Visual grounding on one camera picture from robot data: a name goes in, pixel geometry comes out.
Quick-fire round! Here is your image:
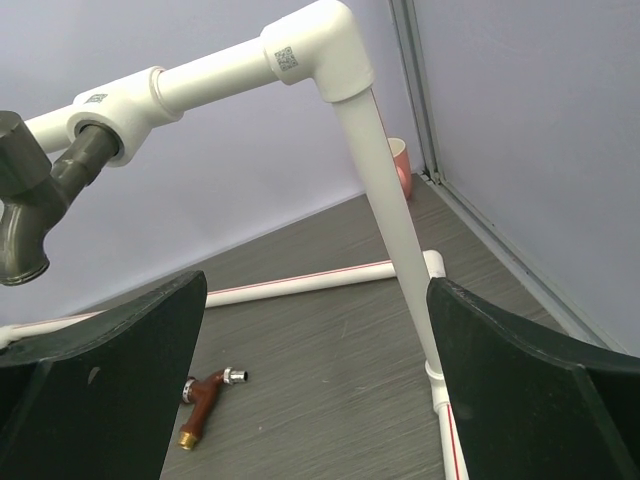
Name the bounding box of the aluminium corner profile right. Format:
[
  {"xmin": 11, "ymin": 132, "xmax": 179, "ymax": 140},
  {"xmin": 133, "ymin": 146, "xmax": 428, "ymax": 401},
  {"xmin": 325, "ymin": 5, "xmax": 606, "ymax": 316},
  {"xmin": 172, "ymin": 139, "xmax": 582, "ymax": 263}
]
[{"xmin": 392, "ymin": 1, "xmax": 639, "ymax": 355}]

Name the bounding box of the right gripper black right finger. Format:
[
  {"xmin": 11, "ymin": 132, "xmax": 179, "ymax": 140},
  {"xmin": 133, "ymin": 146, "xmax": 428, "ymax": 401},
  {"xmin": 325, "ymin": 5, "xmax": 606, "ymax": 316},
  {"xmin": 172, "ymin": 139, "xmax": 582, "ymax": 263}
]
[{"xmin": 426, "ymin": 278, "xmax": 639, "ymax": 479}]

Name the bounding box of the brown plastic faucet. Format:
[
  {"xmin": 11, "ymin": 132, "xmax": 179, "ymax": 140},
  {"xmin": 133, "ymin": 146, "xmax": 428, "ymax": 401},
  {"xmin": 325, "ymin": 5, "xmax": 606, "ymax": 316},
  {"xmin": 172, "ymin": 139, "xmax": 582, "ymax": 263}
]
[{"xmin": 178, "ymin": 367, "xmax": 249, "ymax": 451}]

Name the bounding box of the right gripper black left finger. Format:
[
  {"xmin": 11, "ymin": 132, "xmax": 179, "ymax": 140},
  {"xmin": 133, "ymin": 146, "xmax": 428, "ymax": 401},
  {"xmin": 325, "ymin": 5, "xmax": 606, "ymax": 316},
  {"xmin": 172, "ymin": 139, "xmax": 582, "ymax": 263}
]
[{"xmin": 1, "ymin": 271, "xmax": 207, "ymax": 479}]

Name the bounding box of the grey plastic faucet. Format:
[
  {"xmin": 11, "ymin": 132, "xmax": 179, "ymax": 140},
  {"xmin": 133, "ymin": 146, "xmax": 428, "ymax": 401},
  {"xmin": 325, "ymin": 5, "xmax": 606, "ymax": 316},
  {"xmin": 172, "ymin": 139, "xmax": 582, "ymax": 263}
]
[{"xmin": 1, "ymin": 111, "xmax": 119, "ymax": 286}]

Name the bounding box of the white PVC pipe frame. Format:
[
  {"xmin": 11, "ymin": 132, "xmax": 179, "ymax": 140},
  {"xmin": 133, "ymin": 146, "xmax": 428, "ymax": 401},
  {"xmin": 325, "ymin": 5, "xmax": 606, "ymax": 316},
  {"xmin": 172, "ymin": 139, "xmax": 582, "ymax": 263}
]
[{"xmin": 23, "ymin": 1, "xmax": 467, "ymax": 479}]

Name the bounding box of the pink ceramic mug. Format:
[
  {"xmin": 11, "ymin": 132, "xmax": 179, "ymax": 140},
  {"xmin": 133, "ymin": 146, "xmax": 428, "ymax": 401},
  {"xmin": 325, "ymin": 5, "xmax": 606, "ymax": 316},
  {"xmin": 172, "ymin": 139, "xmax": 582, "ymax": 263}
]
[{"xmin": 387, "ymin": 138, "xmax": 412, "ymax": 199}]

